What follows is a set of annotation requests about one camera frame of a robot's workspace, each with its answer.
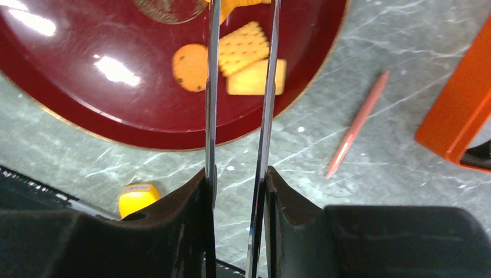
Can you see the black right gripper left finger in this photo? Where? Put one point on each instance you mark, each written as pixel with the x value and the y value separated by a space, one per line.
pixel 134 245

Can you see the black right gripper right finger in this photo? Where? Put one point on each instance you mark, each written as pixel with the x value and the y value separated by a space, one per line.
pixel 304 240

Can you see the metal tongs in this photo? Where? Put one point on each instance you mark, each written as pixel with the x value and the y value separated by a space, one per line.
pixel 255 232

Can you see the dark red round plate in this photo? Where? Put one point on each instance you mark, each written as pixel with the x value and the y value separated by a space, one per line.
pixel 106 66

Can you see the yellow small block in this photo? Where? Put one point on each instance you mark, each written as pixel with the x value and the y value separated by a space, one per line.
pixel 137 196

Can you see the pink stick near plate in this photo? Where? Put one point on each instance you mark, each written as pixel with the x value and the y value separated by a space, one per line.
pixel 358 122

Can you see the rectangular butter biscuit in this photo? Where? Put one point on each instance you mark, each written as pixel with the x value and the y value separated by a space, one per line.
pixel 251 81

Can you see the round orange cookie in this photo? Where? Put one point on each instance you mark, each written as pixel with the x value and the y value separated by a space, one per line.
pixel 190 67

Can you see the square scalloped cracker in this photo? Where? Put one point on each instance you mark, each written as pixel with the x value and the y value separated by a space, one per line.
pixel 241 48

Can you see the orange compartment box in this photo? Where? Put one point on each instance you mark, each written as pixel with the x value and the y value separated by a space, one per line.
pixel 462 110

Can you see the square yellow cracker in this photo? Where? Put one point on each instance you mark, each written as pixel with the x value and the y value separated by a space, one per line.
pixel 227 6

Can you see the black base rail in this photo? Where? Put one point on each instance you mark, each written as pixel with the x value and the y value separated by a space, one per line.
pixel 38 192

